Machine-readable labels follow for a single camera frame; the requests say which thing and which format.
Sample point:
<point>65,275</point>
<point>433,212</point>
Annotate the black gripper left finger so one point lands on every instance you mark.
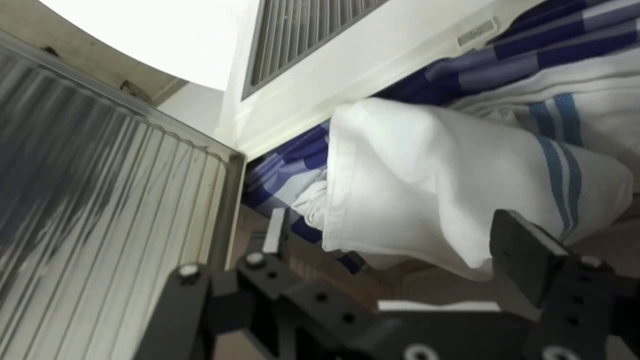
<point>233,313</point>

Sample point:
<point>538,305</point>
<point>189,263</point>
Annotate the white towel with blue stripes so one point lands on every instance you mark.
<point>433,181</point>

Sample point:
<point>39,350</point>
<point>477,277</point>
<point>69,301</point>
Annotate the white slatted bin frame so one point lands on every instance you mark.
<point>101,201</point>

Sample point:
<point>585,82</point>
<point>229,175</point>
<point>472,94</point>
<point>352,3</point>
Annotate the white crumpled cloth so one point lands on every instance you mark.
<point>600,113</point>

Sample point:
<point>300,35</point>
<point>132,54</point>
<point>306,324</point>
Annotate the white three-tier storage cabinet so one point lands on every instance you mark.
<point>347,72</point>

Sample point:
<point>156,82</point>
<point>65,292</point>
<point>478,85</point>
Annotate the blue plaid cloth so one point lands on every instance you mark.
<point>533,47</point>

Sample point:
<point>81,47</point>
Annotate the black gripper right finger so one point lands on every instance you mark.
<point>581,306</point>

